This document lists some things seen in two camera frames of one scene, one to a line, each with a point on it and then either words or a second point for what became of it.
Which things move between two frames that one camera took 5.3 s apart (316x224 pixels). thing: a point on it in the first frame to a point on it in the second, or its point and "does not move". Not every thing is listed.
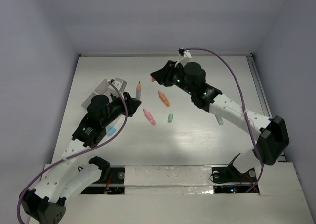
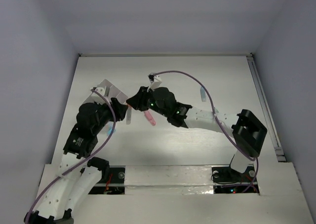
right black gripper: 163,75 to 138,101
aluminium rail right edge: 282,157 does not move
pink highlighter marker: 149,117 does not move
